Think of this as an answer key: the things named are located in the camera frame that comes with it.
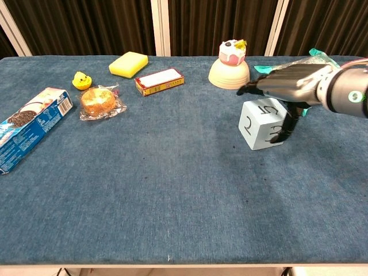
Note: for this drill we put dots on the yellow duck toy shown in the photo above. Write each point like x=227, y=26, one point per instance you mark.
x=81, y=80

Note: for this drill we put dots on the blue cookie box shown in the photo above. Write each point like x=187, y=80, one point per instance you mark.
x=28, y=123

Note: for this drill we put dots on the pink toy cake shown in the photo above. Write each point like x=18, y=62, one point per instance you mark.
x=231, y=53

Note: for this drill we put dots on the yellow sponge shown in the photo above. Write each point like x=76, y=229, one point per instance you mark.
x=128, y=64

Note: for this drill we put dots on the red yellow small box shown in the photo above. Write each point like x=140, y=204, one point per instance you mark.
x=159, y=81

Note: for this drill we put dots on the white frame post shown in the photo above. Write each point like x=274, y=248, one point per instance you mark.
x=161, y=26
x=14, y=31
x=275, y=27

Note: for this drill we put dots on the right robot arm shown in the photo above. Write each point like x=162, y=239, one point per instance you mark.
x=346, y=92

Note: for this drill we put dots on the teal noodle packet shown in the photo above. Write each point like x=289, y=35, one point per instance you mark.
x=316, y=56

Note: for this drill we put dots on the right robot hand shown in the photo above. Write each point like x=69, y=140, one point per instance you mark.
x=290, y=83

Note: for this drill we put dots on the white numbered cube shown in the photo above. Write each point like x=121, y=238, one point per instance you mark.
x=258, y=126

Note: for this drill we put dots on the cream upturned bowl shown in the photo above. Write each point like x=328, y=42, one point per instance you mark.
x=229, y=75

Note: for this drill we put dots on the wrapped round pastry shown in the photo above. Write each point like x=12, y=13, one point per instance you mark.
x=97, y=101

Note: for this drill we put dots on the dark brown curtain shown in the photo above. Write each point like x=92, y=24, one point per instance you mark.
x=83, y=26

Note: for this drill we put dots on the blue table cloth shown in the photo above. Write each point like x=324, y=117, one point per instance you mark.
x=172, y=178

